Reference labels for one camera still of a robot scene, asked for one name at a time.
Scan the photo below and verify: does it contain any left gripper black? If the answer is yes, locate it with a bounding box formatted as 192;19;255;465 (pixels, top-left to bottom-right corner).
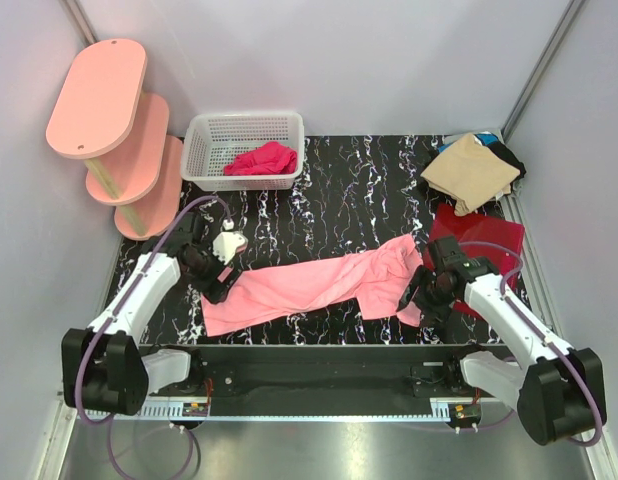
185;237;242;304

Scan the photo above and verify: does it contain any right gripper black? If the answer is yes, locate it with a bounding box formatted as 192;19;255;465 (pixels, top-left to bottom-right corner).
396;265;457;330

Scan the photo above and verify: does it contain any light pink t shirt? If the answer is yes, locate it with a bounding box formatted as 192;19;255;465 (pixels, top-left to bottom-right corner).
201;234;423;337

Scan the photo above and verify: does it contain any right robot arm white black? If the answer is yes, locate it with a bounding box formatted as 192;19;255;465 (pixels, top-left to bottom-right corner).
398;236;607;447

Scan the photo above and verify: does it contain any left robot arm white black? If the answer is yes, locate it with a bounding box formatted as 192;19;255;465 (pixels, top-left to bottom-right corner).
61;213;248;418

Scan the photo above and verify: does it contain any red plastic folding board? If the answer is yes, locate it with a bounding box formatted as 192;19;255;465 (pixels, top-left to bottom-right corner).
423;202;526;319

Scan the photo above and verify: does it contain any beige folded t shirt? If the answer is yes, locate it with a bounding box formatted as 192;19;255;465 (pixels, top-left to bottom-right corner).
422;133;521;216

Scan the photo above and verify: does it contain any magenta t shirt in basket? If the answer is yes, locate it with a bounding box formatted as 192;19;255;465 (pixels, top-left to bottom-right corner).
223;141;298;176

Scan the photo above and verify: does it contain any white plastic laundry basket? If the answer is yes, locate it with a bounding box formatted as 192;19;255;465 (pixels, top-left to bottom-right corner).
180;110;305;192

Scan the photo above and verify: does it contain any black folded garment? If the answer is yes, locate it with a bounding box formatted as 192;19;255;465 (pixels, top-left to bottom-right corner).
488;141;527;191

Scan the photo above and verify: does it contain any blue folded garment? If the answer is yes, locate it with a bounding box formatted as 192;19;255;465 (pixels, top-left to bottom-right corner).
437;131;501;153

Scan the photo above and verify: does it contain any pink three tier shelf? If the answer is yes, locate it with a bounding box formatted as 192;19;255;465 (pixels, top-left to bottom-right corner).
45;38;183;241

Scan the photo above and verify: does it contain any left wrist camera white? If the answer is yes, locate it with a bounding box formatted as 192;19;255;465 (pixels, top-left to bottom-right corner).
212;220;248;265

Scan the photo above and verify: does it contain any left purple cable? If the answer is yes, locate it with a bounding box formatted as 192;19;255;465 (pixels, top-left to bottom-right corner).
76;196;235;479

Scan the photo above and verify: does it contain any purple cable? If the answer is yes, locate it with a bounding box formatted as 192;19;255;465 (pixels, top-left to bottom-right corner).
76;196;235;479
456;240;605;446

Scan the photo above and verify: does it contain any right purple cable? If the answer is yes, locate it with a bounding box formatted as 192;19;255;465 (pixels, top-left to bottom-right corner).
456;240;605;446

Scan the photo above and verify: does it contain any aluminium frame rail front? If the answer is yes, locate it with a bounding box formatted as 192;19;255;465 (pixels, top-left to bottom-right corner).
58;359;598;426

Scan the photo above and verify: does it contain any right corner aluminium post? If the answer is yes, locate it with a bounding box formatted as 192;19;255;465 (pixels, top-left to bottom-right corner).
501;0;588;142

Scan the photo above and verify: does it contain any corner aluminium post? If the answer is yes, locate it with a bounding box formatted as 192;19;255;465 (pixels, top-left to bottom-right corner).
501;0;588;142
59;0;98;46

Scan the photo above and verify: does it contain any left corner aluminium post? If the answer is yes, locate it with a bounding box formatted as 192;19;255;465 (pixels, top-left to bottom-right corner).
59;0;98;46

